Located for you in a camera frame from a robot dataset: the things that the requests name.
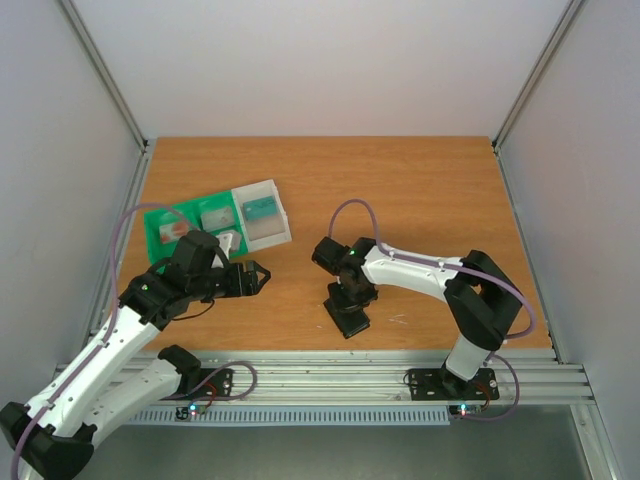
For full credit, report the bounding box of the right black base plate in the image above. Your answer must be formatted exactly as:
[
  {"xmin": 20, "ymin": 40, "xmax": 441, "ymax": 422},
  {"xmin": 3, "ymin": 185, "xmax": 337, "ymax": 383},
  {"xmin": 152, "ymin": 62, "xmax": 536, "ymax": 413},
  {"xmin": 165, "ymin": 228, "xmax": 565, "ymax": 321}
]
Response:
[{"xmin": 403, "ymin": 367, "xmax": 500, "ymax": 401}]

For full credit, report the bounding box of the clear plastic tray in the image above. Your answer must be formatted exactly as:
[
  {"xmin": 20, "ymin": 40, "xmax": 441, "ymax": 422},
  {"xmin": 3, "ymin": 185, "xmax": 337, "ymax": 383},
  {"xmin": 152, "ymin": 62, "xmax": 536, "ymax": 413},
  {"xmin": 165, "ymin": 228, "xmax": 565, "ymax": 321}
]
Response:
[{"xmin": 231, "ymin": 179, "xmax": 292, "ymax": 252}]

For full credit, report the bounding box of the green plastic tray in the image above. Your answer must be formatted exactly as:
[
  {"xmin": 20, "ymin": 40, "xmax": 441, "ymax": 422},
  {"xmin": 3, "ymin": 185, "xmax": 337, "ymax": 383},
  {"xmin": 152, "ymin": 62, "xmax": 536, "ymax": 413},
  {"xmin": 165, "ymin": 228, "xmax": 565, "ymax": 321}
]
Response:
[{"xmin": 143, "ymin": 190, "xmax": 248, "ymax": 264}]

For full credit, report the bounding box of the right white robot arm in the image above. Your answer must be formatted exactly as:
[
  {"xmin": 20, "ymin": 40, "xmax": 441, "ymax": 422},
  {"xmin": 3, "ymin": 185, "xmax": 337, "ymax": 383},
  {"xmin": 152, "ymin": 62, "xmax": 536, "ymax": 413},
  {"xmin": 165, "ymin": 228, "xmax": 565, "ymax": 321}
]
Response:
[{"xmin": 312, "ymin": 237, "xmax": 522, "ymax": 402}]

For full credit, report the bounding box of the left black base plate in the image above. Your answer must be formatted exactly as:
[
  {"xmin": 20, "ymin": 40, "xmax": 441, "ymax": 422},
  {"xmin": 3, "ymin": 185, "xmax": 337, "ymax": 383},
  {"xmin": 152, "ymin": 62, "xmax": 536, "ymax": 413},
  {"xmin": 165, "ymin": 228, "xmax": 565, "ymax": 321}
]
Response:
[{"xmin": 173, "ymin": 368, "xmax": 234, "ymax": 400}]

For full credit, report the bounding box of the teal credit card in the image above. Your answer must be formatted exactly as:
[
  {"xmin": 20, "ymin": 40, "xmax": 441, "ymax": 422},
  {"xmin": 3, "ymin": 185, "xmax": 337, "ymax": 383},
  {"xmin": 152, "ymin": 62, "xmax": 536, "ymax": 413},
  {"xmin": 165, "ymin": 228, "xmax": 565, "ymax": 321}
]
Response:
[{"xmin": 242, "ymin": 196, "xmax": 279, "ymax": 222}]

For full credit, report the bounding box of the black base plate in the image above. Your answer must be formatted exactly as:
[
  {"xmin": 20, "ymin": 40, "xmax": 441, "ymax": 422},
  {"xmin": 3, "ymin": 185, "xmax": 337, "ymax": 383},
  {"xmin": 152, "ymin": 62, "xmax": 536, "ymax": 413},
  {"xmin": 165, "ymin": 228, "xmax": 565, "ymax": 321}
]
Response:
[
  {"xmin": 403, "ymin": 367, "xmax": 500, "ymax": 401},
  {"xmin": 173, "ymin": 368, "xmax": 234, "ymax": 400}
]

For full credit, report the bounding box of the grey slotted cable duct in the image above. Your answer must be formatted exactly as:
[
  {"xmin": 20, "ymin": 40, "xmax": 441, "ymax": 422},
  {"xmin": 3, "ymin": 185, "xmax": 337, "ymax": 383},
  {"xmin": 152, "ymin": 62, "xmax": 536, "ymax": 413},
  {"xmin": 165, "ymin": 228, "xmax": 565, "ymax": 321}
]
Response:
[{"xmin": 128, "ymin": 405, "xmax": 450, "ymax": 428}]

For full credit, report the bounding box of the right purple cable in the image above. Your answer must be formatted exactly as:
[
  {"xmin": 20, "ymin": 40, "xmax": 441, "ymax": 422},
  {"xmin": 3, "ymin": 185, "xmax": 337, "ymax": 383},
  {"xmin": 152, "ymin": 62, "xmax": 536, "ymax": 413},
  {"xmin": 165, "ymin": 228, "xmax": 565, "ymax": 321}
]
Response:
[{"xmin": 327, "ymin": 199, "xmax": 539, "ymax": 424}]

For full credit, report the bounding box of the frame post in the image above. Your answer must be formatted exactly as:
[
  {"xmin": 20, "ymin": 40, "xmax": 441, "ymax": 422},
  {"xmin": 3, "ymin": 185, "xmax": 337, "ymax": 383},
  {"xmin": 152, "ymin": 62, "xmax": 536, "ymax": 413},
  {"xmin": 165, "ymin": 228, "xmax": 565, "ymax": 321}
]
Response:
[
  {"xmin": 56, "ymin": 0, "xmax": 148, "ymax": 151},
  {"xmin": 491, "ymin": 0, "xmax": 587, "ymax": 156}
]

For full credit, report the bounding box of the purple cable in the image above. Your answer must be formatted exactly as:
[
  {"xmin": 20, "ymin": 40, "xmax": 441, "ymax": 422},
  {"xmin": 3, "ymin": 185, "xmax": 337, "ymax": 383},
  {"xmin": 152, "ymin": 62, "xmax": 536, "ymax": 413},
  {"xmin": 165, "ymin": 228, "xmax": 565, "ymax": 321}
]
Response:
[
  {"xmin": 327, "ymin": 199, "xmax": 539, "ymax": 424},
  {"xmin": 9, "ymin": 201, "xmax": 201, "ymax": 480}
]

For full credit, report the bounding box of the aluminium rail frame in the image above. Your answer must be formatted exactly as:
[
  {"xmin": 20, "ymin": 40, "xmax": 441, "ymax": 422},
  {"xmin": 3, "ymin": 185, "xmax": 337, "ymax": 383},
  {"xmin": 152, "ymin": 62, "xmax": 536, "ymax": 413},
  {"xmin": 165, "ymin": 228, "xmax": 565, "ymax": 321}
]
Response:
[{"xmin": 45, "ymin": 349, "xmax": 596, "ymax": 407}]

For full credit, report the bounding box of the red white card in tray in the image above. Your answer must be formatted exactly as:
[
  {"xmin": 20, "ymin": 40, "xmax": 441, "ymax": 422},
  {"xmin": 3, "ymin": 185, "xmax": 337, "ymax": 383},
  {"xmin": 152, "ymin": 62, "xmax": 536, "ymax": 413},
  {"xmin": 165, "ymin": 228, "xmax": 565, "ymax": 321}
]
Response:
[{"xmin": 158, "ymin": 221, "xmax": 190, "ymax": 245}]

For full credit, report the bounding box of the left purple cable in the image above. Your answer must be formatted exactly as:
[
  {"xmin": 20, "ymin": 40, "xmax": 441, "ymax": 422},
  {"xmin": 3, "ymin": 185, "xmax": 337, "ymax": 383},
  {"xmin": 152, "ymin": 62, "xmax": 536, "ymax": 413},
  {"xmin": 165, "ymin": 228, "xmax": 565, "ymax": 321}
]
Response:
[{"xmin": 9, "ymin": 201, "xmax": 201, "ymax": 480}]

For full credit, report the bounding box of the black card holder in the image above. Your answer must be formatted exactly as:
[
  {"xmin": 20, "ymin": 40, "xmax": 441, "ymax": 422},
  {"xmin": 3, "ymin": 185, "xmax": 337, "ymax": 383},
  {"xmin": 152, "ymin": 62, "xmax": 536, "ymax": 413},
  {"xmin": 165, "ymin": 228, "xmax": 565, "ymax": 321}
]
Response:
[{"xmin": 323, "ymin": 299, "xmax": 370, "ymax": 339}]

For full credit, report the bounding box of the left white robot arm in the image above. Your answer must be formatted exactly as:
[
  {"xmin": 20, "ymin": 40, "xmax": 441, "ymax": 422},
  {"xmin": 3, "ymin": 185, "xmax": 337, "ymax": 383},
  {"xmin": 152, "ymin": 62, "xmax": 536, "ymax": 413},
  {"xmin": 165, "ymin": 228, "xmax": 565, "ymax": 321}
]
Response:
[{"xmin": 1, "ymin": 230, "xmax": 271, "ymax": 479}]

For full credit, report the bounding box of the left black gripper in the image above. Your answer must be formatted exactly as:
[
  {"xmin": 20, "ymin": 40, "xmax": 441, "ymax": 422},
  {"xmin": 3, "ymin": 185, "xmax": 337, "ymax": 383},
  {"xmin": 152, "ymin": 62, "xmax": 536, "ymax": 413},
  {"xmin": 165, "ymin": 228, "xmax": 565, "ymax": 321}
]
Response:
[{"xmin": 190, "ymin": 261, "xmax": 272, "ymax": 301}]

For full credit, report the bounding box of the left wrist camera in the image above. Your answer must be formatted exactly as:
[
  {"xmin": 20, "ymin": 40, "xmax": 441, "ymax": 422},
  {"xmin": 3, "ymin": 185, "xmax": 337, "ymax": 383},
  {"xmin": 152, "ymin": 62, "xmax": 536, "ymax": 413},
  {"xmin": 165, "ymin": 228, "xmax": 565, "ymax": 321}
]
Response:
[{"xmin": 216, "ymin": 230, "xmax": 242, "ymax": 259}]

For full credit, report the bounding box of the grey credit card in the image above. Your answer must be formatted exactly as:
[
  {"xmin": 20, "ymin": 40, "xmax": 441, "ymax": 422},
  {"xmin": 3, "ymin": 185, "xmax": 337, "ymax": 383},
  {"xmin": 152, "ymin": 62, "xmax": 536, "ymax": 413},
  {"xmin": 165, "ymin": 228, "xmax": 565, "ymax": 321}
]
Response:
[{"xmin": 200, "ymin": 206, "xmax": 235, "ymax": 232}]

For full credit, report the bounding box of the left frame post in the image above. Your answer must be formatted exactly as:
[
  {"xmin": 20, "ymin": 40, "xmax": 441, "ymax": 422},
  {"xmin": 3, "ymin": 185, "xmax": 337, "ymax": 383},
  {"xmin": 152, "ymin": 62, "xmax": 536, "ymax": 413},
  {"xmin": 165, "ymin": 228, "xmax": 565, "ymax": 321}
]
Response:
[{"xmin": 56, "ymin": 0, "xmax": 148, "ymax": 151}]

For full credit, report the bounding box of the right frame post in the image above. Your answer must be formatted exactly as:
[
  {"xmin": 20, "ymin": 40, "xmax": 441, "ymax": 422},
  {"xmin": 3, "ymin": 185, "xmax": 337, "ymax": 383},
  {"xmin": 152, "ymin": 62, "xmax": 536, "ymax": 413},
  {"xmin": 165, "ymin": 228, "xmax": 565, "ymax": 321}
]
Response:
[{"xmin": 491, "ymin": 0, "xmax": 587, "ymax": 156}]

